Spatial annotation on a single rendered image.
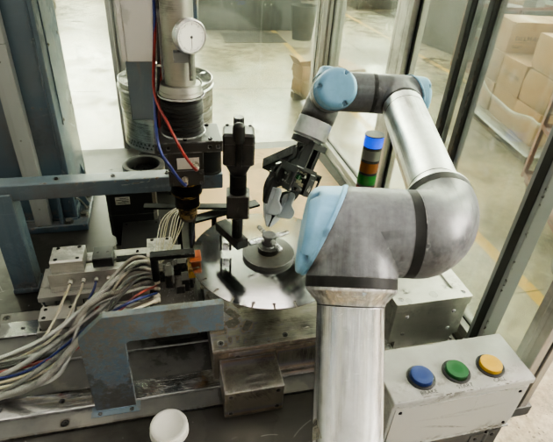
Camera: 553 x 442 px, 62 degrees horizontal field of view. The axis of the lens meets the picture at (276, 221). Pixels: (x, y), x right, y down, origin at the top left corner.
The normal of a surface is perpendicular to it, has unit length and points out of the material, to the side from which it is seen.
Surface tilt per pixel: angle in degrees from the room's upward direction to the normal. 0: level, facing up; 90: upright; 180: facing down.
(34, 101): 90
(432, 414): 90
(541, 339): 90
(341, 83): 65
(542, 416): 0
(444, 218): 39
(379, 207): 23
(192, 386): 0
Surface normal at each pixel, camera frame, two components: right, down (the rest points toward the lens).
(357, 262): -0.04, -0.13
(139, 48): 0.22, 0.55
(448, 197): 0.22, -0.76
